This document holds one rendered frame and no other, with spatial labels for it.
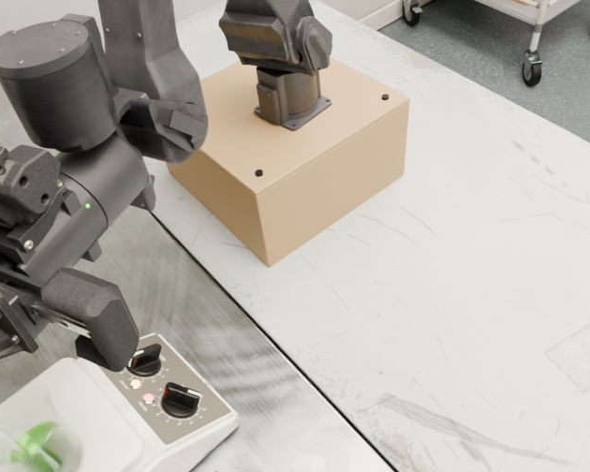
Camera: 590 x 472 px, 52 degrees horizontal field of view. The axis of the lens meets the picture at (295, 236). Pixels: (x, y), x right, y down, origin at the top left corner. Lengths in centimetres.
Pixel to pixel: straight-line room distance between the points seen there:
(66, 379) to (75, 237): 19
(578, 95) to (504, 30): 50
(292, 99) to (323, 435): 34
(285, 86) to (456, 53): 205
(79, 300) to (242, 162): 34
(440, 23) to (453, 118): 200
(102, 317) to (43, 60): 14
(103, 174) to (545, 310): 45
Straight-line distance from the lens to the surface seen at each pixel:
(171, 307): 67
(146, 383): 56
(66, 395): 54
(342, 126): 65
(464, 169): 79
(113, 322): 34
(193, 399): 54
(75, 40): 38
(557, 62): 268
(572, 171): 81
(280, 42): 58
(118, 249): 74
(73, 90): 37
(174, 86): 44
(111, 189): 41
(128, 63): 44
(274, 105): 65
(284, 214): 64
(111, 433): 51
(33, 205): 34
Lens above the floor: 143
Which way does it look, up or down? 49 degrees down
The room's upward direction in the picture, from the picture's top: 7 degrees counter-clockwise
